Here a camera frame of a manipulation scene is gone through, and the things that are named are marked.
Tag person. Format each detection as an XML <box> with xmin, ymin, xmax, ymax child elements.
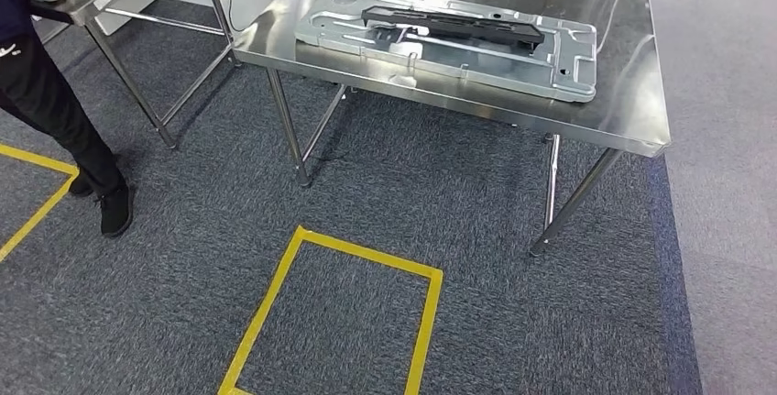
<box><xmin>0</xmin><ymin>0</ymin><xmax>135</xmax><ymax>240</ymax></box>

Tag stainless steel workbench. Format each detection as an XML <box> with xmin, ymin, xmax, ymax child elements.
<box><xmin>231</xmin><ymin>0</ymin><xmax>673</xmax><ymax>258</ymax></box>

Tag black plastic plate bracket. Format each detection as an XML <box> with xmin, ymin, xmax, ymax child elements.
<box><xmin>361</xmin><ymin>5</ymin><xmax>546</xmax><ymax>51</ymax></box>

